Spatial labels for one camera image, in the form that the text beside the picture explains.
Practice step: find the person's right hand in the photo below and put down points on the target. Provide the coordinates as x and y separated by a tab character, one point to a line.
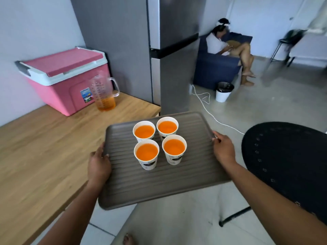
224	150

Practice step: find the person's left hand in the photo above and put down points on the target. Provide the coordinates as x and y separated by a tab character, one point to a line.
98	168

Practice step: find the white paper cup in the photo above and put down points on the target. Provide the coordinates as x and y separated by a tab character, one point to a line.
144	131
146	151
167	127
174	147

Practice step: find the grey ribbed tray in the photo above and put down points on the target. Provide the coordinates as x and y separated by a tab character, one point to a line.
173	183

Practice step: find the clear pitcher orange drink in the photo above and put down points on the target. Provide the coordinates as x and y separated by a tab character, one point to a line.
104	102

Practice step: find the person's left forearm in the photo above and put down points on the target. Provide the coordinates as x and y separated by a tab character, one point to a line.
69	216

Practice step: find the person's right forearm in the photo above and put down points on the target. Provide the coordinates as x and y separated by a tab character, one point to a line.
276	206

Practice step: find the black round chair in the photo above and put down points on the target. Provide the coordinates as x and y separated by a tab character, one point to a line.
288	155

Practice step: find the person's bare foot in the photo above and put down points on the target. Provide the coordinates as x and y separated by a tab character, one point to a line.
128	240

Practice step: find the white cabinet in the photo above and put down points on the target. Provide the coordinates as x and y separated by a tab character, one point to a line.
107	221

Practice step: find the white trash bin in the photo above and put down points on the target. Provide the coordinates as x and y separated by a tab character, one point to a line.
222	95

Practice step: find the pink cooler box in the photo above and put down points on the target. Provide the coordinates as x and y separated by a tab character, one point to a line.
56	99

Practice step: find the blue sofa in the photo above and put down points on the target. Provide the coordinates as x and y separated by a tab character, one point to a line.
212	68

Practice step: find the white headset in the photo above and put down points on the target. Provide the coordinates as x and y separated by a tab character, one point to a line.
221	22

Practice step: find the white draped table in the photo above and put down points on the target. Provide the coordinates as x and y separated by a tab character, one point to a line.
311	45

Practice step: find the grey refrigerator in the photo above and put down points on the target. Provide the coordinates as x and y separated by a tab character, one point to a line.
173	22

